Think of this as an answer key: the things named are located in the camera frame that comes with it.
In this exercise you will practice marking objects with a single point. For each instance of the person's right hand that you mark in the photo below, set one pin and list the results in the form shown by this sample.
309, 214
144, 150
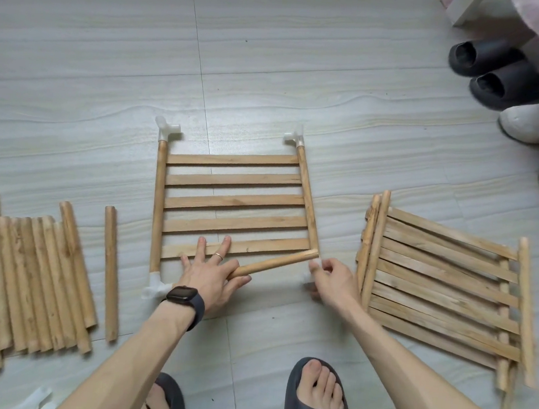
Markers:
338, 283

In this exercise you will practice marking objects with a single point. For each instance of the person's left hand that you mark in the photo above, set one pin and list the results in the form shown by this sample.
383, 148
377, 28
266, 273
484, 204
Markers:
209, 277

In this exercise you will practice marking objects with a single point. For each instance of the single wooden stick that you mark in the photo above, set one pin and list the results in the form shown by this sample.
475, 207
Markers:
111, 273
279, 261

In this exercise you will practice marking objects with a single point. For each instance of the slatted wooden shelf panel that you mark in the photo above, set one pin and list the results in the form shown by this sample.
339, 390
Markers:
232, 199
446, 283

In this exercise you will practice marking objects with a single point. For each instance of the pile of wooden dowels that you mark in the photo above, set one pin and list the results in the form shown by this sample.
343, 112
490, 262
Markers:
17, 293

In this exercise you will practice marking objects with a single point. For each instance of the pile of white connectors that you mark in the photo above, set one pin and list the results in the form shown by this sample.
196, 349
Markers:
34, 398

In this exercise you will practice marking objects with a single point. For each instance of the person's left forearm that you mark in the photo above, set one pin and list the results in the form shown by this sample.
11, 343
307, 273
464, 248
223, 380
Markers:
123, 368

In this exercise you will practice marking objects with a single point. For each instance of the person's right forearm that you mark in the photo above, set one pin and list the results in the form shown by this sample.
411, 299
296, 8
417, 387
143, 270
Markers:
432, 386

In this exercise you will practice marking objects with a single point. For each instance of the black smartwatch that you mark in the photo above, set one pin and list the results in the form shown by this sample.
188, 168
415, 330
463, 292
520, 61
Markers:
186, 300

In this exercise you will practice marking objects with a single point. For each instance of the white shoe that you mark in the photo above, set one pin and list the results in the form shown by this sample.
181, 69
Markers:
535, 122

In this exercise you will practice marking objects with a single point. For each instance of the white bed leg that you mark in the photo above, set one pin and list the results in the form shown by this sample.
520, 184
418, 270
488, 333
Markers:
475, 5

